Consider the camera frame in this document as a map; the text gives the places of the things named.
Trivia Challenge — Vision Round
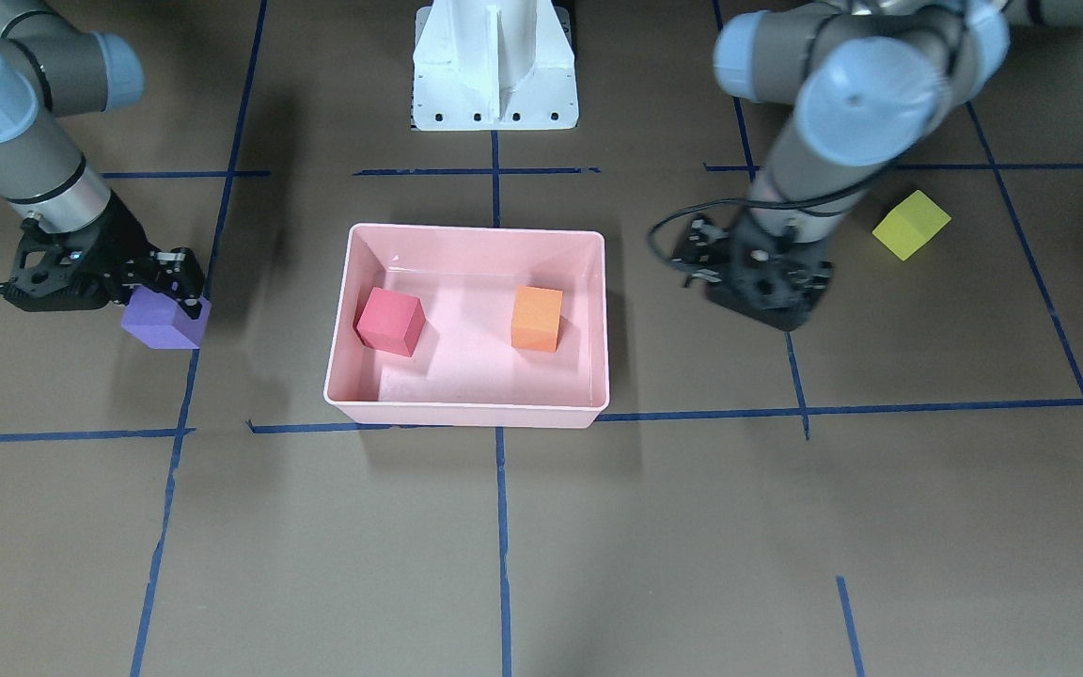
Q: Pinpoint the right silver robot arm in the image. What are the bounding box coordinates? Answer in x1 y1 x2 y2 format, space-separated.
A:
0 1 208 322

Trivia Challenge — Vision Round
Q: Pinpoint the red foam cube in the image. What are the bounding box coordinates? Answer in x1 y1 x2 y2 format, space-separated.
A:
355 287 426 359

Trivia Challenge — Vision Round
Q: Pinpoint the purple foam cube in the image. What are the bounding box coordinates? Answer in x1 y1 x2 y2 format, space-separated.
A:
120 287 212 350

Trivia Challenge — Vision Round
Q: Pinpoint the yellow foam cube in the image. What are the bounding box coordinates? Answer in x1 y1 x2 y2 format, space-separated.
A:
872 188 951 261

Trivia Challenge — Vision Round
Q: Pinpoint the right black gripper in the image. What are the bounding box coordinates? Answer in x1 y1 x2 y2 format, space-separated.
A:
81 193 206 321

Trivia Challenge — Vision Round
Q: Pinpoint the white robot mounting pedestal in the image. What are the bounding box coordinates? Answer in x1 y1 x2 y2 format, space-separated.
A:
410 1 580 132

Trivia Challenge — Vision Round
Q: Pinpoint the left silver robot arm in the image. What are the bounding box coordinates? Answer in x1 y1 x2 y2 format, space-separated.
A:
713 1 1083 244

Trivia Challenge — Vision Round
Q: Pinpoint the pink plastic bin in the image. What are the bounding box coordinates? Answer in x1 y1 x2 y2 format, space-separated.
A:
322 223 610 429

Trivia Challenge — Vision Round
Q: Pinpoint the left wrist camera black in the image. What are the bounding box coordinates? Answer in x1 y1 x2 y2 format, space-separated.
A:
671 210 835 333

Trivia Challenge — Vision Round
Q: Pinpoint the orange foam cube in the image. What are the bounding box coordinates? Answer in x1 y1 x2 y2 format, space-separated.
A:
510 286 563 353

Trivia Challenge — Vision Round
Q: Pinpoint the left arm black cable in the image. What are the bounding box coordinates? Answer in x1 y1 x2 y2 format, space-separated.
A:
647 160 900 278

